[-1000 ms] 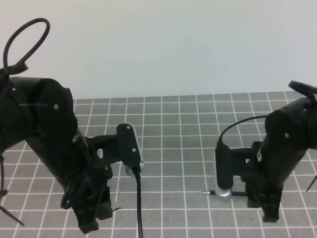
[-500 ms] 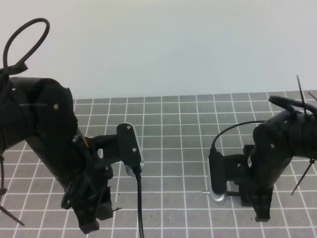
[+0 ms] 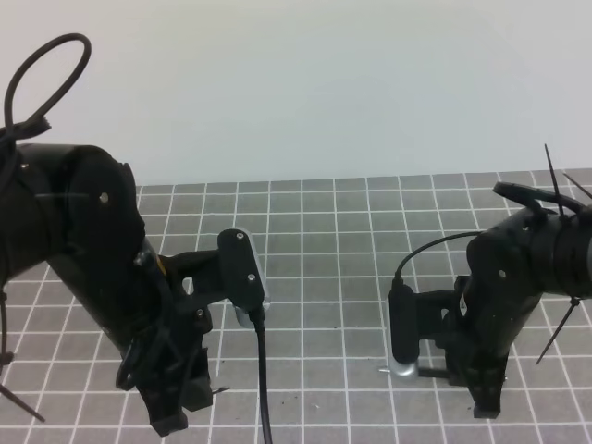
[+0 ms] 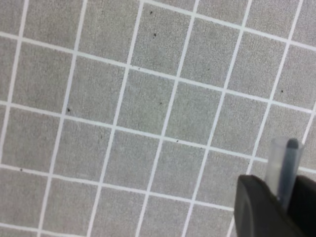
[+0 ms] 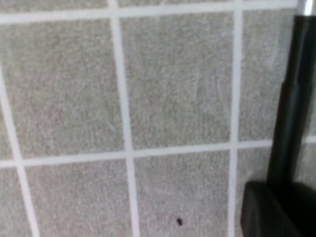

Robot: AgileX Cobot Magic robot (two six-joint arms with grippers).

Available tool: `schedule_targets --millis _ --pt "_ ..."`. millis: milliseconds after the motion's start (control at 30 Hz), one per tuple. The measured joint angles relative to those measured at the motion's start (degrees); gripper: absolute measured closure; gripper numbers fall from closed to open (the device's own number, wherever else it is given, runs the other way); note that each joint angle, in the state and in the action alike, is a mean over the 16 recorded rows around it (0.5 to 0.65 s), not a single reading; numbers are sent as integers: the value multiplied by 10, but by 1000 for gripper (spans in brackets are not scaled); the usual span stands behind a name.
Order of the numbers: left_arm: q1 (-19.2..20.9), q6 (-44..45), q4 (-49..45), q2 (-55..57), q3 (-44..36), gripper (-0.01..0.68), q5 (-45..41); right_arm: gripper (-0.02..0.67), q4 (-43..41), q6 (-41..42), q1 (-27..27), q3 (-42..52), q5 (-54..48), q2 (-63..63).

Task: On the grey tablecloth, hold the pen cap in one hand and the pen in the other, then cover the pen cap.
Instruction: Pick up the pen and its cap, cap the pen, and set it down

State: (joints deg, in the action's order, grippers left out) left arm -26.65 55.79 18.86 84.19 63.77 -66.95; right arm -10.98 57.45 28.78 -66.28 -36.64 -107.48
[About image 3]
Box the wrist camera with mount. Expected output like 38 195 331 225
387 276 461 369
162 228 270 332

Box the black left camera cable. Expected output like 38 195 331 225
249 308 275 444

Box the black right camera cable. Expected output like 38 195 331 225
392 230 485 290

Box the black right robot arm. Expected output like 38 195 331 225
446 209 591 419

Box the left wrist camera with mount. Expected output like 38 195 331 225
162 228 270 332

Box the black camera cable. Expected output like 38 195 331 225
392 230 485 290
249 308 275 444

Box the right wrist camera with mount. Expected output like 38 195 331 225
387 276 461 369

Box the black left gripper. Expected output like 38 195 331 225
45 145 214 436

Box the grey pen cap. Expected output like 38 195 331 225
212 387 230 395

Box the black pen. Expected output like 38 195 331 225
377 366 450 378

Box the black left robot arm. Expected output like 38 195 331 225
1 144 220 437

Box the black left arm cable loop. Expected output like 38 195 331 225
0 32 93 140

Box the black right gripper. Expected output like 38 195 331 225
445 216 560 419

